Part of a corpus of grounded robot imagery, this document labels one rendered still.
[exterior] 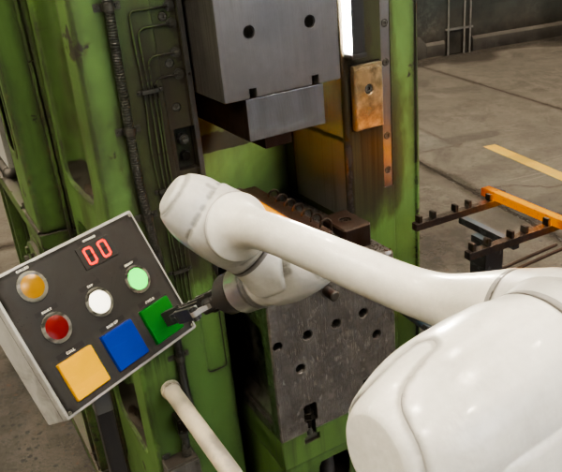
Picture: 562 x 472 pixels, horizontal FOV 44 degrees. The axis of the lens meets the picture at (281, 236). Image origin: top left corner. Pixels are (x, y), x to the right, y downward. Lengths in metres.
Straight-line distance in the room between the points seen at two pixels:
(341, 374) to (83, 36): 1.05
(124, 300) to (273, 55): 0.61
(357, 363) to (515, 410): 1.37
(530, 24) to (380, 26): 7.68
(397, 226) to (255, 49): 0.79
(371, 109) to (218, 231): 0.97
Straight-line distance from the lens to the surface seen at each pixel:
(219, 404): 1.99
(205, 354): 1.89
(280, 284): 1.08
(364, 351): 1.90
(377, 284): 0.86
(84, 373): 1.32
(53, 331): 1.31
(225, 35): 1.50
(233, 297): 1.18
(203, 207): 1.01
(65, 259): 1.36
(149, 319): 1.41
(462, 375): 0.55
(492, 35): 9.17
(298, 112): 1.61
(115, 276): 1.40
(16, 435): 2.96
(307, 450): 1.97
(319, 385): 1.86
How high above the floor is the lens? 1.73
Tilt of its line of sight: 25 degrees down
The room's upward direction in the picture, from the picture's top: 6 degrees counter-clockwise
